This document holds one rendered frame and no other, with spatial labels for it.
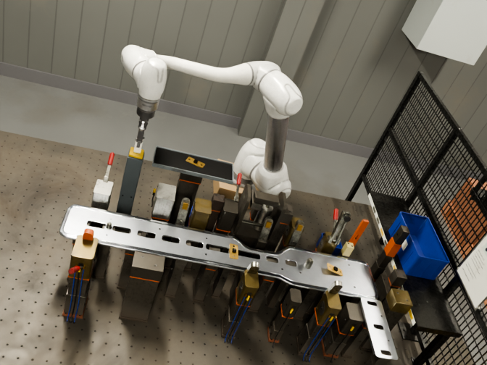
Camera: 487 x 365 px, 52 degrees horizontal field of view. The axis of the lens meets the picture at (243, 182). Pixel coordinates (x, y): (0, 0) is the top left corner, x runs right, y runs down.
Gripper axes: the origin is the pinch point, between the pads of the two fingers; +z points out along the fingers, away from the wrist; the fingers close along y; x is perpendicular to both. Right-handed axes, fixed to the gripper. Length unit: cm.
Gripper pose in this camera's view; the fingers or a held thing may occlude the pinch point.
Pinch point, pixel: (138, 145)
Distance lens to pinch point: 224.7
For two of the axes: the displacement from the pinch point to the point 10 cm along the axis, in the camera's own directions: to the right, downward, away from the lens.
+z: -3.0, 7.5, 5.8
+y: 0.3, 6.2, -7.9
